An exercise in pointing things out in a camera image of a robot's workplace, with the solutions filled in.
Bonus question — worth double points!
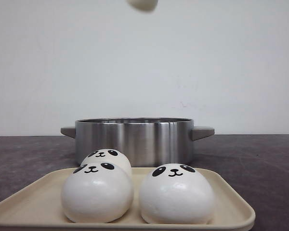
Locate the panda bun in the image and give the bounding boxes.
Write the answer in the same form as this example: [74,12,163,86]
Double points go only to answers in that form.
[139,164,216,224]
[61,162,134,223]
[81,149,132,178]

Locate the panda bun aloft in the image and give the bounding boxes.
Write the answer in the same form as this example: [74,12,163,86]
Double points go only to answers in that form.
[126,0,158,12]

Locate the grey table mat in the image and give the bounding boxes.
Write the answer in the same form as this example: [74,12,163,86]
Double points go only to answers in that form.
[0,135,289,231]

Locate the beige plastic tray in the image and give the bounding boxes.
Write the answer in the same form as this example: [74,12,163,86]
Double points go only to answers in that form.
[0,167,256,231]

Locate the stainless steel pot grey handles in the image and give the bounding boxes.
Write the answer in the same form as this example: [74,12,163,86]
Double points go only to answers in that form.
[61,117,215,167]

